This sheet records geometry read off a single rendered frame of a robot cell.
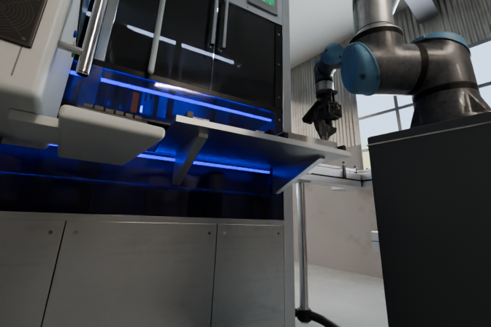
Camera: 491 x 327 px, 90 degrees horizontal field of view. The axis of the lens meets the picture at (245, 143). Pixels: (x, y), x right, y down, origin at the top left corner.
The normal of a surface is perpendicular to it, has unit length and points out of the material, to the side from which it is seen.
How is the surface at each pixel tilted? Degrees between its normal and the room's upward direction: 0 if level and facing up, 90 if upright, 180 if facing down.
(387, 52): 94
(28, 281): 90
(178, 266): 90
